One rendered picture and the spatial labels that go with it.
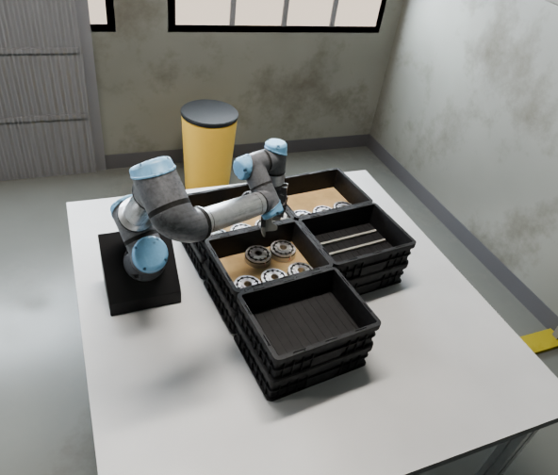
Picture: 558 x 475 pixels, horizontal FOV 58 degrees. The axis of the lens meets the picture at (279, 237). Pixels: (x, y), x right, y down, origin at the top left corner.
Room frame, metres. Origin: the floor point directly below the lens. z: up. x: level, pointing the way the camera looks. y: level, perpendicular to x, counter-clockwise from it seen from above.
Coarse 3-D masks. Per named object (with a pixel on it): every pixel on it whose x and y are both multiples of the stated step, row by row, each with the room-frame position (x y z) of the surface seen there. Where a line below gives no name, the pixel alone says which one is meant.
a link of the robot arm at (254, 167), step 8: (256, 152) 1.44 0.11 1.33; (264, 152) 1.44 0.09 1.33; (240, 160) 1.37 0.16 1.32; (248, 160) 1.38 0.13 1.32; (256, 160) 1.40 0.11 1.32; (264, 160) 1.41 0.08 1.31; (240, 168) 1.36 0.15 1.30; (248, 168) 1.36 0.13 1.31; (256, 168) 1.38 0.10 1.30; (264, 168) 1.39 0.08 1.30; (240, 176) 1.36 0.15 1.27; (248, 176) 1.36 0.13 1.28; (256, 176) 1.36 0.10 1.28; (264, 176) 1.37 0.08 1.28; (248, 184) 1.36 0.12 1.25; (256, 184) 1.35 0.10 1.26
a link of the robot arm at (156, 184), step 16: (160, 160) 1.10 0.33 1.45; (144, 176) 1.06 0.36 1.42; (160, 176) 1.06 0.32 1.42; (176, 176) 1.10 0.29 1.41; (144, 192) 1.04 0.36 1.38; (160, 192) 1.04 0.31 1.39; (176, 192) 1.05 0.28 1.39; (112, 208) 1.31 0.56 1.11; (128, 208) 1.20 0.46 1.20; (144, 208) 1.08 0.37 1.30; (160, 208) 1.01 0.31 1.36; (128, 224) 1.24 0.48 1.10; (144, 224) 1.26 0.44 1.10
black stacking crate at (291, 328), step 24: (288, 288) 1.28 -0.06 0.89; (312, 288) 1.34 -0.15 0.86; (336, 288) 1.35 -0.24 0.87; (240, 312) 1.16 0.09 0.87; (264, 312) 1.21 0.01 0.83; (288, 312) 1.23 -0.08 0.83; (312, 312) 1.25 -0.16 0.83; (336, 312) 1.27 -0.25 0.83; (360, 312) 1.22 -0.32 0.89; (288, 336) 1.12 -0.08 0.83; (312, 336) 1.14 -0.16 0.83; (360, 336) 1.12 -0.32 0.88; (264, 360) 1.00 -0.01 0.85; (312, 360) 1.01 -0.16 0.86
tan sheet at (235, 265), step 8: (296, 248) 1.59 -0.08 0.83; (232, 256) 1.48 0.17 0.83; (240, 256) 1.48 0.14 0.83; (296, 256) 1.54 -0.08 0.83; (224, 264) 1.43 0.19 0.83; (232, 264) 1.43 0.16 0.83; (240, 264) 1.44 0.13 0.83; (272, 264) 1.47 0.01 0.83; (280, 264) 1.48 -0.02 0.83; (288, 264) 1.48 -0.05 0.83; (232, 272) 1.39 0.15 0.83; (240, 272) 1.39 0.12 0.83; (248, 272) 1.40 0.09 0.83; (256, 272) 1.41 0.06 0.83; (232, 280) 1.35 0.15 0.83
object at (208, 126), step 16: (192, 112) 3.09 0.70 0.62; (208, 112) 3.13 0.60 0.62; (224, 112) 3.17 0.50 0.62; (192, 128) 2.98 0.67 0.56; (208, 128) 2.97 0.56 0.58; (224, 128) 3.02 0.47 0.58; (192, 144) 2.99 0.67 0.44; (208, 144) 2.97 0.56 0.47; (224, 144) 3.03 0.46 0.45; (192, 160) 2.99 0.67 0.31; (208, 160) 2.98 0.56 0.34; (224, 160) 3.04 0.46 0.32; (192, 176) 3.00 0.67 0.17; (208, 176) 2.99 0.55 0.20; (224, 176) 3.06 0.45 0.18
